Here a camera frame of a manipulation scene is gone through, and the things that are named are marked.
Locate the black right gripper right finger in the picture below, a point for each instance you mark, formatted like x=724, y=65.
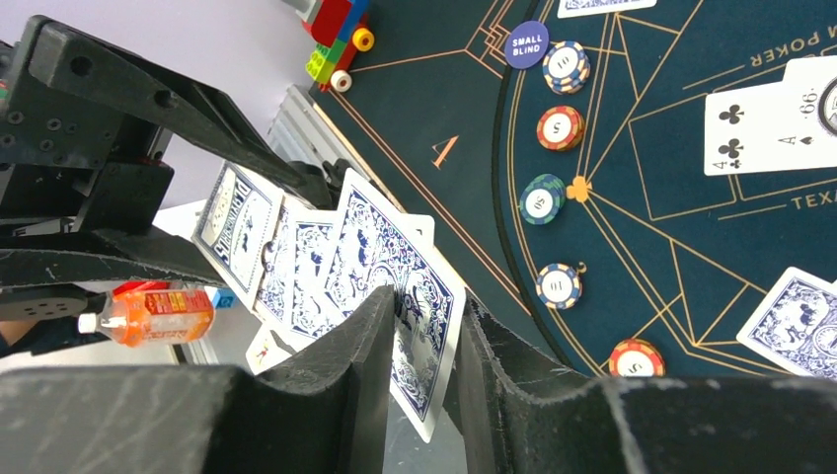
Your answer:
x=522, y=411

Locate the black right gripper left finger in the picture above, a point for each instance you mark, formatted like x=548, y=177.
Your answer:
x=323, y=410

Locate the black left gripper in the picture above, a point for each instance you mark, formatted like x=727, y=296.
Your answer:
x=78, y=119

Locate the blue card being drawn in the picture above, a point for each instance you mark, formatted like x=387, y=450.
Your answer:
x=372, y=244

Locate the orange poker chip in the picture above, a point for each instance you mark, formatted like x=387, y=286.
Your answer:
x=560, y=128

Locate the blue card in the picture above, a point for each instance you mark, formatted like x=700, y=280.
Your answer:
x=581, y=8
x=795, y=325

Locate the white purple poker chip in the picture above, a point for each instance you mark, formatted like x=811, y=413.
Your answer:
x=566, y=67

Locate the blue small blind button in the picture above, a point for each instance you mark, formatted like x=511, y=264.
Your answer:
x=526, y=45

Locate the four of clubs card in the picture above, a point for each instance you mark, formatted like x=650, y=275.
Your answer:
x=748, y=131

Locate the ace of spades card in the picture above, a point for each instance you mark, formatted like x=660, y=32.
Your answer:
x=811, y=83

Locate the blue playing card deck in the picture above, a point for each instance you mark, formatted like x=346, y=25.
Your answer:
x=246, y=232

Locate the orange chip stack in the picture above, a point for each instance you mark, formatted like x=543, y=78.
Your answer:
x=635, y=357

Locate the orange plastic bottle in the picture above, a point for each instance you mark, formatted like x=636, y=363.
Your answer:
x=156, y=316

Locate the round blue poker mat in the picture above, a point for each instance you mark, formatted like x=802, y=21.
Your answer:
x=665, y=253

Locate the colourful lego toy car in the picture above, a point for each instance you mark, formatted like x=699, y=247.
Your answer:
x=340, y=30

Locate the dark green rectangular poker mat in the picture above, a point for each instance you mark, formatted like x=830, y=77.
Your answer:
x=420, y=115

